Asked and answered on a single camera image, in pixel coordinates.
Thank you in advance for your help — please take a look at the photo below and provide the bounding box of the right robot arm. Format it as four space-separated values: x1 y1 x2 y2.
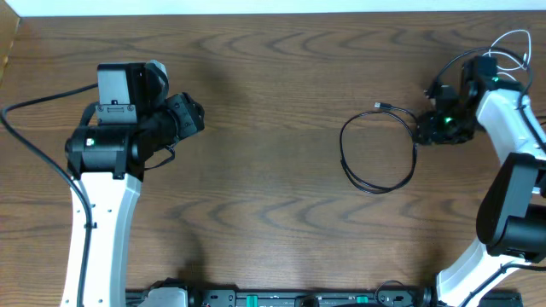
415 55 545 306

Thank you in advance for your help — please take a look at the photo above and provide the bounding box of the white USB cable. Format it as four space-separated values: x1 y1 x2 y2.
484 28 533 82

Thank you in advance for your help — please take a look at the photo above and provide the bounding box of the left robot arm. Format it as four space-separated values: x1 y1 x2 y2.
61 61 204 306

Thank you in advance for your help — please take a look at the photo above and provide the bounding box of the cardboard box edge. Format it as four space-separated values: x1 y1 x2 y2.
0 0 20 79

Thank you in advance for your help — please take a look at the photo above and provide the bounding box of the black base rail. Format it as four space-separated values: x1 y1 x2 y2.
125 279 524 307

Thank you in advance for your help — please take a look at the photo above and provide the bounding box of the black USB cable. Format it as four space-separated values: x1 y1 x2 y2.
339 101 419 195

